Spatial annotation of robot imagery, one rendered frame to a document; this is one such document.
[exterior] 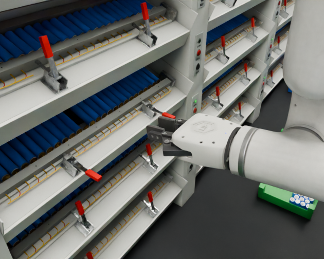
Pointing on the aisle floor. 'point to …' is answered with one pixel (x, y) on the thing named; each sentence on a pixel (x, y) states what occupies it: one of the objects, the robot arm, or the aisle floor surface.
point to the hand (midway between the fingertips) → (162, 129)
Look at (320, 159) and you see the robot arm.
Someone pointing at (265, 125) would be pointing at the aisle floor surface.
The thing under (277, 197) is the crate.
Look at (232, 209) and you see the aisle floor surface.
